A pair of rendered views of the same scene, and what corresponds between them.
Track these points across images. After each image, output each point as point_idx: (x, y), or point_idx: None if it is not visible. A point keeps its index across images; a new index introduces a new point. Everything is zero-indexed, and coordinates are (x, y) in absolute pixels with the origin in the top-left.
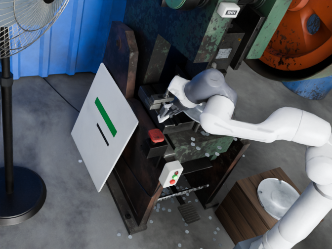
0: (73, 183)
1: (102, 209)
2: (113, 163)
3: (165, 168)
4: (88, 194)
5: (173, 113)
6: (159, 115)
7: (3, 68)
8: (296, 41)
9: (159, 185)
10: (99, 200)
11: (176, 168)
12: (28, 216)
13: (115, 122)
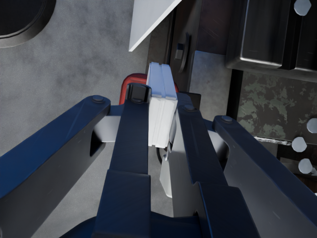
0: (99, 17)
1: (120, 82)
2: (147, 29)
3: (168, 169)
4: (111, 48)
5: (171, 183)
6: (149, 72)
7: None
8: None
9: (161, 165)
10: (122, 65)
11: None
12: (8, 44)
13: None
